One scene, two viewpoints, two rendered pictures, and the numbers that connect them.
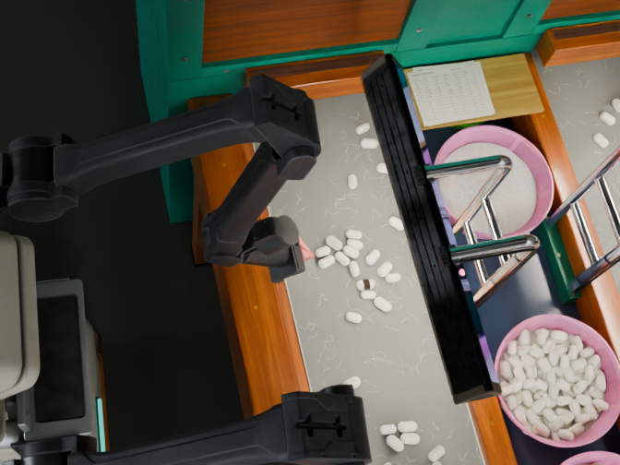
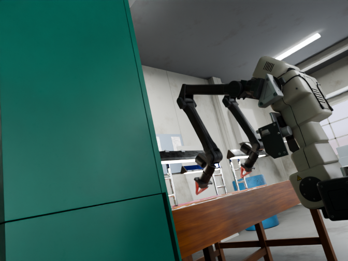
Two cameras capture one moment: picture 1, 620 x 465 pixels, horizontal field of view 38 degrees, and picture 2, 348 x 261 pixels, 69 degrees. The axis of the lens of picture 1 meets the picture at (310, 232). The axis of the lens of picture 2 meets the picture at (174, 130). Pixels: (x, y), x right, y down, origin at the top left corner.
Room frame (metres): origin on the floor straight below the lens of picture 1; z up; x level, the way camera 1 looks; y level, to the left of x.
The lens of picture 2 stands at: (1.09, 1.39, 0.80)
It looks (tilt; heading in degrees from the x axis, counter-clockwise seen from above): 15 degrees up; 254
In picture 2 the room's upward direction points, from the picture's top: 13 degrees counter-clockwise
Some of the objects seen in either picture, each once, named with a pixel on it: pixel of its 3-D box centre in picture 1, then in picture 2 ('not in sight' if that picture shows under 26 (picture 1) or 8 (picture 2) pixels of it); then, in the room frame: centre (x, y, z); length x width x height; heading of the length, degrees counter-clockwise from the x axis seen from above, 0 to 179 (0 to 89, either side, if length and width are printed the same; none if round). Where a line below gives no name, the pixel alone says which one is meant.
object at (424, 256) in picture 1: (430, 219); (174, 156); (0.68, -0.19, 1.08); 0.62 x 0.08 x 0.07; 32
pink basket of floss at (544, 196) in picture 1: (487, 188); not in sight; (0.97, -0.33, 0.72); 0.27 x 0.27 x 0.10
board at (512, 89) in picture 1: (465, 91); not in sight; (1.16, -0.22, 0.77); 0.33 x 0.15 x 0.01; 122
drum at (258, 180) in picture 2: not in sight; (254, 201); (-1.47, -3.22, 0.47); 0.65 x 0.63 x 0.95; 117
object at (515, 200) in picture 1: (485, 191); not in sight; (0.97, -0.33, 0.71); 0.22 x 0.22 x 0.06
